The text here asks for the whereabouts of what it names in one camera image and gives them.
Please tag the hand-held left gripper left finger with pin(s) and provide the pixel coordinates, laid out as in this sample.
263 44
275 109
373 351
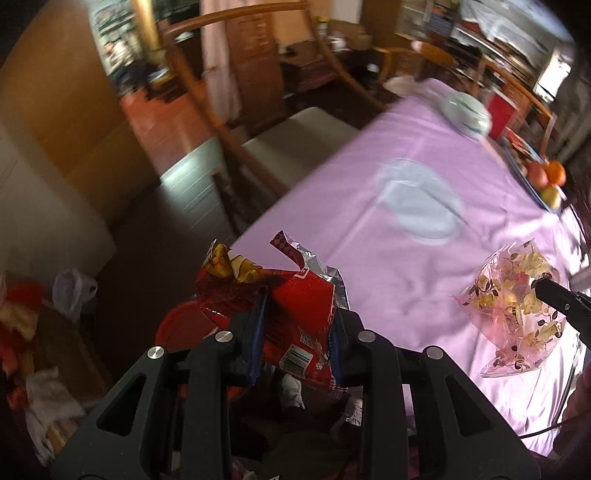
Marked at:
258 344

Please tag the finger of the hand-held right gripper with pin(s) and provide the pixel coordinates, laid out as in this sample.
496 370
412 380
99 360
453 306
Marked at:
565 304

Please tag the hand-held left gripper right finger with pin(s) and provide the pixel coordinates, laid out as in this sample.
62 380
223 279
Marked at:
338 355

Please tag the red snack packet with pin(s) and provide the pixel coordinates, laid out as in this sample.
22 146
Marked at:
300 314

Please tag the floral clear plastic bag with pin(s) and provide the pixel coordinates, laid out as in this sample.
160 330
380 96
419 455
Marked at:
503 300

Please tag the red plastic basket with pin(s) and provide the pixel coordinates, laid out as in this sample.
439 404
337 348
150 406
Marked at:
184 323

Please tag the light blue face mask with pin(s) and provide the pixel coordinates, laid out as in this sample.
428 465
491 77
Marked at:
420 203

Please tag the purple tablecloth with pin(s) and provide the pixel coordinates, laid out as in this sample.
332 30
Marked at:
369 277

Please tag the yellow-green apple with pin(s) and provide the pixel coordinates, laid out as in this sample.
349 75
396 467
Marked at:
551 196

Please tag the orange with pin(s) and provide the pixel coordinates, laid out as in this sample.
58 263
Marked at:
556 171

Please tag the red apple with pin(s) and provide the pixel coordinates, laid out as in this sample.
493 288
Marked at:
537 174

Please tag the fruit tray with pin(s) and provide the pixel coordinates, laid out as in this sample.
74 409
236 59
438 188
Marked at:
519 159

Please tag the small bin with white liner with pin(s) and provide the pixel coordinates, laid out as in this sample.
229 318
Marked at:
74 290

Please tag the wooden chair with grey cushion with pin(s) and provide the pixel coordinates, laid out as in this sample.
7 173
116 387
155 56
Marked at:
295 143

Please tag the pale cloth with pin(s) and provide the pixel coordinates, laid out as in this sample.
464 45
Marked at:
51 397

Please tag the white bowl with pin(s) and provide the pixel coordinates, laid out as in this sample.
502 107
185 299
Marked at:
464 115

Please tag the red floral blanket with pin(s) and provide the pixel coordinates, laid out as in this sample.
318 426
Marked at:
18 318

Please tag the white cabinet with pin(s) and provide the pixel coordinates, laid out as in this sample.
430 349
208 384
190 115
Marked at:
41 217

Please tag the dark wooden cabinet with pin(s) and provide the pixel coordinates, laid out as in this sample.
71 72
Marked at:
307 67

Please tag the cluttered shelf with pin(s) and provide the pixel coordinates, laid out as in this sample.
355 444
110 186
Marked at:
485 32

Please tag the pink cloth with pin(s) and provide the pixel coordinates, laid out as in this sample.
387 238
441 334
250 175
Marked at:
217 55

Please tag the wooden wardrobe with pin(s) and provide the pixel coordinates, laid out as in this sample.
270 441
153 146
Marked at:
69 92

